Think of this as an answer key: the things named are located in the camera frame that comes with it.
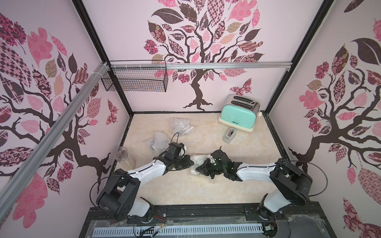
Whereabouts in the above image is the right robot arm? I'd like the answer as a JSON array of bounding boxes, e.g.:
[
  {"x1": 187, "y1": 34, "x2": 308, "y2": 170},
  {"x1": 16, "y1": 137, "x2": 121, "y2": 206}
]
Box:
[{"x1": 195, "y1": 149, "x2": 313, "y2": 213}]

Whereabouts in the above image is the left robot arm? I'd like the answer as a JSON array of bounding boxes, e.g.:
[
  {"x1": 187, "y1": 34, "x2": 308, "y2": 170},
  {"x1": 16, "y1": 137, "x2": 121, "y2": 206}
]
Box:
[{"x1": 96, "y1": 155, "x2": 194, "y2": 222}]

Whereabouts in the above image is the grey tape dispenser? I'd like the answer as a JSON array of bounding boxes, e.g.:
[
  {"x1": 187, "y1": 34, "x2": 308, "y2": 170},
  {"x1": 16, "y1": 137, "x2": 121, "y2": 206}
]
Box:
[{"x1": 223, "y1": 128, "x2": 237, "y2": 144}]

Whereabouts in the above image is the clear drinking glass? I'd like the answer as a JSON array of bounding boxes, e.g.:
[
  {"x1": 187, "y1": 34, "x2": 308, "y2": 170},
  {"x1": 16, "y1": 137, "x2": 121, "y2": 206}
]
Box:
[{"x1": 115, "y1": 146, "x2": 136, "y2": 171}]

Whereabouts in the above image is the mint green toaster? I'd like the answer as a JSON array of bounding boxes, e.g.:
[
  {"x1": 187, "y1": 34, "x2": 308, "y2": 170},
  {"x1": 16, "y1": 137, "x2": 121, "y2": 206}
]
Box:
[{"x1": 218, "y1": 94, "x2": 261, "y2": 132}]

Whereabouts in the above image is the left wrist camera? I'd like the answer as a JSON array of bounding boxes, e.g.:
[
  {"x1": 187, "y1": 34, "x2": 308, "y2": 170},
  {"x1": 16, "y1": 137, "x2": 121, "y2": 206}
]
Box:
[{"x1": 166, "y1": 142, "x2": 187, "y2": 158}]

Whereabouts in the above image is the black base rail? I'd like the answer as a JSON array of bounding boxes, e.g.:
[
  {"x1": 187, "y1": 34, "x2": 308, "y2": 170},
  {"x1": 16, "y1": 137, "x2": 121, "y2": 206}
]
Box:
[{"x1": 84, "y1": 202, "x2": 325, "y2": 225}]

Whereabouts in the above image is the black wire basket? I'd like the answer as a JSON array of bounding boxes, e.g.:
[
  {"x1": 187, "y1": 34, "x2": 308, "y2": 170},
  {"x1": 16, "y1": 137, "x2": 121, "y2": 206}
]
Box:
[{"x1": 102, "y1": 59, "x2": 169, "y2": 92}]

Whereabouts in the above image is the aluminium rail back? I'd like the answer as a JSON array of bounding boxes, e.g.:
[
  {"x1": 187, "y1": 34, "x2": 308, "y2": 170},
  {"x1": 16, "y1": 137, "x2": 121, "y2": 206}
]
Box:
[{"x1": 111, "y1": 61, "x2": 292, "y2": 70}]

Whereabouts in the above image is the aluminium rail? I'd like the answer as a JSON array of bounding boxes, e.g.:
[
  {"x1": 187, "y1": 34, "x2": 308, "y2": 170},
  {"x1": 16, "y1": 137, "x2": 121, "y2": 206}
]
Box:
[
  {"x1": 1, "y1": 62, "x2": 109, "y2": 220},
  {"x1": 111, "y1": 61, "x2": 292, "y2": 70}
]

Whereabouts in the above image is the white slotted cable duct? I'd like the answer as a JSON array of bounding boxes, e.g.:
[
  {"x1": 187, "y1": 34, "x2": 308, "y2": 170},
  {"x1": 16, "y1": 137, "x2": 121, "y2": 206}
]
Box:
[{"x1": 90, "y1": 224, "x2": 264, "y2": 238}]

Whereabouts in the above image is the aluminium rail left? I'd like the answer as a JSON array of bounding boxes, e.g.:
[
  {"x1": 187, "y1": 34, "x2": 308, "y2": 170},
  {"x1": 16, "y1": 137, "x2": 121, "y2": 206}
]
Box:
[{"x1": 1, "y1": 62, "x2": 109, "y2": 220}]

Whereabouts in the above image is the black corner frame post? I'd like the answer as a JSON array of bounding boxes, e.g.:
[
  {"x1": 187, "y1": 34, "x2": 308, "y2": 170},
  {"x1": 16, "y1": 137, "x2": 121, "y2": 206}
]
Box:
[{"x1": 71, "y1": 0, "x2": 134, "y2": 118}]

